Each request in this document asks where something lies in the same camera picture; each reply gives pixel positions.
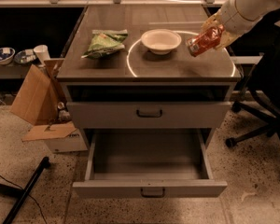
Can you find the white paper bowl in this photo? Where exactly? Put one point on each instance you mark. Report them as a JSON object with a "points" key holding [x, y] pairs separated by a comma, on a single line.
{"points": [[161, 41]]}

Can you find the green chip bag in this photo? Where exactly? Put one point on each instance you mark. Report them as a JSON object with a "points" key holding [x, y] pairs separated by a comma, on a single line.
{"points": [[105, 42]]}

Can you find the white paper cup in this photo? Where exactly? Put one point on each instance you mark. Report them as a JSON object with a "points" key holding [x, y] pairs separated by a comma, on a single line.
{"points": [[42, 53]]}

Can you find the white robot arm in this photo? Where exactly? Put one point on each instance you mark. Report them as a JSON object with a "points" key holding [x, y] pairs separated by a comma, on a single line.
{"points": [[234, 19]]}

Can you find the blue patterned bowl left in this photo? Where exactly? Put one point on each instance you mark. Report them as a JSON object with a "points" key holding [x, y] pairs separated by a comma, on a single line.
{"points": [[6, 55]]}

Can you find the grey drawer cabinet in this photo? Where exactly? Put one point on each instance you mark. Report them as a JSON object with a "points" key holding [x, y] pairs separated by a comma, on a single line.
{"points": [[135, 74]]}

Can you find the blue patterned bowl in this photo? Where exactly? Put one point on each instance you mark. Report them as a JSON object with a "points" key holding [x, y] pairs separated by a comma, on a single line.
{"points": [[6, 55], [25, 57]]}

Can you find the blue patterned bowl right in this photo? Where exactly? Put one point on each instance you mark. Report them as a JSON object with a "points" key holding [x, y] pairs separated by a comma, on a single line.
{"points": [[25, 57]]}

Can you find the black office chair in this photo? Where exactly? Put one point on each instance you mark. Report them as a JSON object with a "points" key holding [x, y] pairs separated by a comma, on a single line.
{"points": [[264, 86]]}

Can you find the black stand leg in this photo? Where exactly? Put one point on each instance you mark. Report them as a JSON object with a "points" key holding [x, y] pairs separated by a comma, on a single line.
{"points": [[21, 194]]}

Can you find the open cardboard box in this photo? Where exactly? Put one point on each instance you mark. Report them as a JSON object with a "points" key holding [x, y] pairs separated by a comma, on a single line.
{"points": [[42, 103]]}

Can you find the open lower drawer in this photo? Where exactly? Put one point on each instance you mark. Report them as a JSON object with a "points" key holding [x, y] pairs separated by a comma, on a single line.
{"points": [[169, 163]]}

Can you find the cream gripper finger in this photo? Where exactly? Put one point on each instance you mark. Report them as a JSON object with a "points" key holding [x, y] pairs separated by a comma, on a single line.
{"points": [[213, 21], [226, 39]]}

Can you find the closed upper drawer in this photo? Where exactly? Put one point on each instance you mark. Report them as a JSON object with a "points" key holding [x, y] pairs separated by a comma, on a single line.
{"points": [[147, 115]]}

